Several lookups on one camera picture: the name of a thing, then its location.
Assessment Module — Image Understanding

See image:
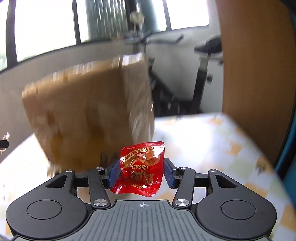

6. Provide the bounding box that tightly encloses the red small snack packet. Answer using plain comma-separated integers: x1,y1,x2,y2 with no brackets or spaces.
110,141,165,197

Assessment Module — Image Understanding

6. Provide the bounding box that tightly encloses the brown cardboard box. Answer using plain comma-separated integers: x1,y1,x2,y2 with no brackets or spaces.
22,53,154,173

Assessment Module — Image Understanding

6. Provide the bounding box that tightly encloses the black exercise bike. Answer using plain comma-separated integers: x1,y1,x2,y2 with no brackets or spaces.
125,32,223,117

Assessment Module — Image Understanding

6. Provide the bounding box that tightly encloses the blue chair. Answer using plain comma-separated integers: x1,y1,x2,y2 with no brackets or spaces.
275,110,295,206

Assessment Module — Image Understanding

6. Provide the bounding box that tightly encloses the dark framed window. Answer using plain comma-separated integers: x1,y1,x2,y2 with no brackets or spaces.
1,1,210,70

